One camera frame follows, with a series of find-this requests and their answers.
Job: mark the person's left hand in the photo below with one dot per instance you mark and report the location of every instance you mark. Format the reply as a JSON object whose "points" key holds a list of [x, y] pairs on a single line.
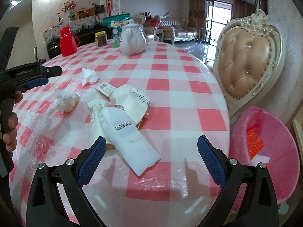
{"points": [[10, 121]]}

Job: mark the floral lace piano cover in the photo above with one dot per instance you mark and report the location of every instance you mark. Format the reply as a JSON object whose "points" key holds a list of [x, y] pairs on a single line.
{"points": [[82, 22]]}

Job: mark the white ceramic teapot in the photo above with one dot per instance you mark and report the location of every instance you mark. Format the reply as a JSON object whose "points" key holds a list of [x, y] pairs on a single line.
{"points": [[132, 40]]}

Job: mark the white tissue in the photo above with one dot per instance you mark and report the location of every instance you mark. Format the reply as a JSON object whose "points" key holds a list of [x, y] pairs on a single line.
{"points": [[90, 76], [66, 100]]}

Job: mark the black piano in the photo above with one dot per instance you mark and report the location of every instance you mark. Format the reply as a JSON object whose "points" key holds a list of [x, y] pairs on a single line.
{"points": [[53, 49]]}

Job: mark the ornate armchair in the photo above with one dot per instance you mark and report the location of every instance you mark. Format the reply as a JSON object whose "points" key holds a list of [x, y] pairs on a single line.
{"points": [[150, 32]]}

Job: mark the pink checked tablecloth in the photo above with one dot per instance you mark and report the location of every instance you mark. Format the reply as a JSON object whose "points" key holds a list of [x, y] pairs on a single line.
{"points": [[180, 99]]}

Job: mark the ornate sofa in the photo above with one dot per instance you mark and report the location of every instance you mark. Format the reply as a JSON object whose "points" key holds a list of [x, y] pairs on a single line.
{"points": [[184, 34]]}

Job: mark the brown curtain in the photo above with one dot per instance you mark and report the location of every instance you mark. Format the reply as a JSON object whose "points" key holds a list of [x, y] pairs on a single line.
{"points": [[196, 9], [241, 9]]}

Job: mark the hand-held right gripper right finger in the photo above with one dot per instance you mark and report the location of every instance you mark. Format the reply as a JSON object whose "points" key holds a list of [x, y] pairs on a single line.
{"points": [[210, 163]]}

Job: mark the dark handbag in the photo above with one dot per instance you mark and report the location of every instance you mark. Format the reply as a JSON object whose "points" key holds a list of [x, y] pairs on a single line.
{"points": [[98, 8]]}

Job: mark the white paper bag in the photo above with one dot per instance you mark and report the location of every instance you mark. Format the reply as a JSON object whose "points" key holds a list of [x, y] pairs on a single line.
{"points": [[131, 101]]}

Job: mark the white foam block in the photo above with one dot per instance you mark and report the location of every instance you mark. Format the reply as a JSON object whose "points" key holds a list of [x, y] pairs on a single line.
{"points": [[261, 159]]}

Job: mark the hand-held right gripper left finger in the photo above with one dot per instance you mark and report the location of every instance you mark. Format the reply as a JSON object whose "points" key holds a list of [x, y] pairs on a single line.
{"points": [[92, 165]]}

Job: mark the small white carton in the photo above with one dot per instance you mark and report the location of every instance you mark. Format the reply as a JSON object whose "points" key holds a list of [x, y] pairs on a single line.
{"points": [[105, 89]]}

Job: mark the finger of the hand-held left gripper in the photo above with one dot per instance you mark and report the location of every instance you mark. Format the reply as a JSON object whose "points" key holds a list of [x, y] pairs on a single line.
{"points": [[37, 83], [51, 71]]}

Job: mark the white pouch with green print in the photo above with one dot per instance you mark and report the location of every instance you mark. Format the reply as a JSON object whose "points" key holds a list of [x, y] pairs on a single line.
{"points": [[94, 113]]}

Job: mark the pink trash bin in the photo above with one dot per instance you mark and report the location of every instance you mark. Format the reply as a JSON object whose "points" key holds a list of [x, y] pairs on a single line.
{"points": [[281, 177]]}

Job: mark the green snack bag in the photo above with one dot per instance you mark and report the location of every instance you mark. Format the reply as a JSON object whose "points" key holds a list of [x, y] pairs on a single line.
{"points": [[116, 21]]}

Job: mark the large orange foam net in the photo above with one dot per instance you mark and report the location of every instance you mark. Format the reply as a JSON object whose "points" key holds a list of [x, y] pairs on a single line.
{"points": [[255, 141]]}

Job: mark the long white paper pouch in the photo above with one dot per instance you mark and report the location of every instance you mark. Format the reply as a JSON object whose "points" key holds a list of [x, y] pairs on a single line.
{"points": [[127, 137]]}

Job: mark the beige tufted ornate chair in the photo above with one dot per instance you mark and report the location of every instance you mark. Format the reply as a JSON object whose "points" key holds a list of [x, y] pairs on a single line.
{"points": [[243, 63]]}

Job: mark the yellow-lidded glass jar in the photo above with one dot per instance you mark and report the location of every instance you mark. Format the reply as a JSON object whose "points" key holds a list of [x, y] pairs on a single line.
{"points": [[101, 40]]}

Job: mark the balcony glass door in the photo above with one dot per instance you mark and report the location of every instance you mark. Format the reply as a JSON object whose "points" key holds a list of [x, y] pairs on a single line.
{"points": [[219, 21]]}

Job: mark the wicker basket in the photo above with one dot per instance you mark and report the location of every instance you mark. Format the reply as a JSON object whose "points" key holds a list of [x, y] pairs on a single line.
{"points": [[80, 14]]}

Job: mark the vase of pink flowers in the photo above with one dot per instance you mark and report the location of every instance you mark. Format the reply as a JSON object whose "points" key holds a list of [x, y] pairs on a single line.
{"points": [[69, 6]]}

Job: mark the red thermos jug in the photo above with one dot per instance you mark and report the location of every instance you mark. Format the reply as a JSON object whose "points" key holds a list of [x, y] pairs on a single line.
{"points": [[67, 42]]}

